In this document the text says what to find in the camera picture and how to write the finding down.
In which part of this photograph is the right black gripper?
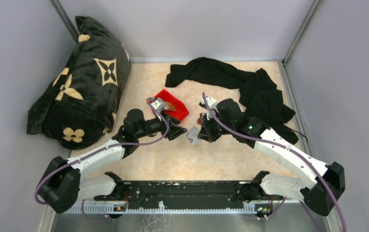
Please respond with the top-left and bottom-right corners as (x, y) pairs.
(198, 110), (235, 143)

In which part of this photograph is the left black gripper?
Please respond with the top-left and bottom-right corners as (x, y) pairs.
(135, 110), (187, 141)

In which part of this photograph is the red plastic bin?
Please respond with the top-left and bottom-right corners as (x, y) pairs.
(154, 89), (189, 122)

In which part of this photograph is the red leather card holder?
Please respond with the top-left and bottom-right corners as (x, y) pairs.
(197, 113), (205, 125)

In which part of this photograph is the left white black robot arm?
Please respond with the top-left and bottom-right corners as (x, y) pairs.
(34, 109), (187, 214)

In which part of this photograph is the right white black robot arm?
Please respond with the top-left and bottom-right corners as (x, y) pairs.
(198, 97), (345, 217)

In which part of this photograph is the stack of grey cards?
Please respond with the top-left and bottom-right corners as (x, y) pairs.
(161, 100), (177, 111)

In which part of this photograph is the black cloth garment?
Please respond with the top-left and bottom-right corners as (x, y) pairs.
(165, 57), (299, 145)

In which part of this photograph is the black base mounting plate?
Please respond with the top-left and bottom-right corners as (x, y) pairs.
(94, 181), (283, 210)

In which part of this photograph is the black floral patterned pillow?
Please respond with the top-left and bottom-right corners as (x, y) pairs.
(26, 16), (131, 150)

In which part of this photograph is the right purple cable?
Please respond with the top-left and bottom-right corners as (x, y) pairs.
(201, 92), (348, 232)

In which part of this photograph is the purple cable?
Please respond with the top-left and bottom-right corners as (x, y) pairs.
(34, 97), (170, 222)
(201, 92), (348, 232)

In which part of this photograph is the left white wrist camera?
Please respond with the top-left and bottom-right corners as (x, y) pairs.
(150, 98), (164, 113)

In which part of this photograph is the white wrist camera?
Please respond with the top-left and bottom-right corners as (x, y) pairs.
(199, 97), (218, 120)
(150, 98), (164, 113)

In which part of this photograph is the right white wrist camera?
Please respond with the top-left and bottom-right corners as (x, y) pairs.
(199, 97), (218, 120)

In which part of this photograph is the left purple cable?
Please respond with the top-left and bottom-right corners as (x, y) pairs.
(34, 97), (170, 222)

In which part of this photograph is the aluminium frame rail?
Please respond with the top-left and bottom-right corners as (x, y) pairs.
(63, 181), (336, 215)

